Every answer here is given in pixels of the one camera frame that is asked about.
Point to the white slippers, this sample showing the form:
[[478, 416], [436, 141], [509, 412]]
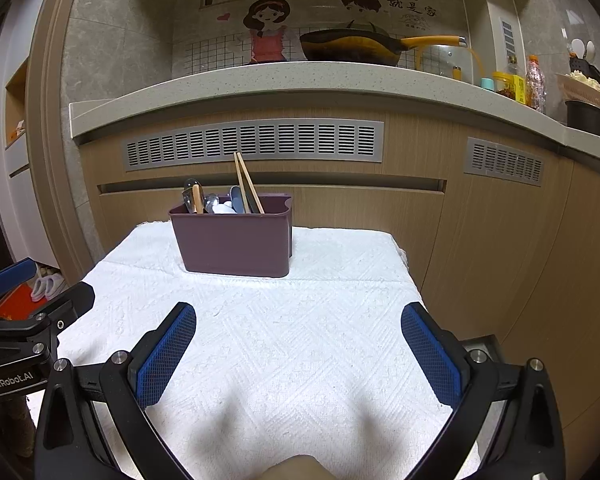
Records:
[[47, 286]]

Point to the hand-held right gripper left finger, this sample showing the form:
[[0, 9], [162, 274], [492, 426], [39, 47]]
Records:
[[165, 355]]

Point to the wooden spoon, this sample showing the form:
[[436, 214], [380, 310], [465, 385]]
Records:
[[198, 200]]

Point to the teal cup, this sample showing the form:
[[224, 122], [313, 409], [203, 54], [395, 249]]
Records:
[[487, 83]]

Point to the plastic bottle with orange cap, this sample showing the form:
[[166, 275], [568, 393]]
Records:
[[535, 85]]

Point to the white wall appliance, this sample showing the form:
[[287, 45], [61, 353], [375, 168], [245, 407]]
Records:
[[502, 35]]

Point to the long grey vent grille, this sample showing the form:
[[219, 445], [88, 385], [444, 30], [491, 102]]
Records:
[[252, 144]]

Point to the metal shovel-shaped spoon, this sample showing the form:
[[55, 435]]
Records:
[[190, 190]]

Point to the jar with yellow lid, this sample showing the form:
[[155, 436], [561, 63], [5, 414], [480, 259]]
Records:
[[502, 84]]

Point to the red item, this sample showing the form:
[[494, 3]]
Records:
[[12, 306]]

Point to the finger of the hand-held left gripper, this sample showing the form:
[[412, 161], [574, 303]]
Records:
[[12, 272], [75, 296]]

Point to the wooden chopstick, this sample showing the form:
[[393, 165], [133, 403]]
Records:
[[241, 180], [250, 182]]

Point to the glass pan lid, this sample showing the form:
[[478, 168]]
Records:
[[452, 62]]

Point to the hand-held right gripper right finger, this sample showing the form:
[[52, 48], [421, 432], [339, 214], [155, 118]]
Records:
[[432, 355]]

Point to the purple plastic utensil holder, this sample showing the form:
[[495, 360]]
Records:
[[235, 245]]

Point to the cartoon wall poster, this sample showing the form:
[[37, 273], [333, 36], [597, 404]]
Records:
[[280, 20]]

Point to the white shelf cabinet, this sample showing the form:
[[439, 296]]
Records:
[[15, 170]]

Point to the brown post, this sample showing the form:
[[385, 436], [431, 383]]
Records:
[[19, 420]]

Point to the black pot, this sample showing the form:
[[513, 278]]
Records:
[[587, 119]]

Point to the kitchen counter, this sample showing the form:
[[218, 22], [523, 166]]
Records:
[[480, 240]]

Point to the blue plastic spoon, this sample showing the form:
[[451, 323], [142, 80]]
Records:
[[236, 197]]

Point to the short grey vent grille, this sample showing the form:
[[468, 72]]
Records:
[[505, 162]]

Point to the black holder with white utensils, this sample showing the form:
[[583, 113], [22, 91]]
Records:
[[582, 62]]

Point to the white textured towel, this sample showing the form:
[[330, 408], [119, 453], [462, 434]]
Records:
[[280, 340]]

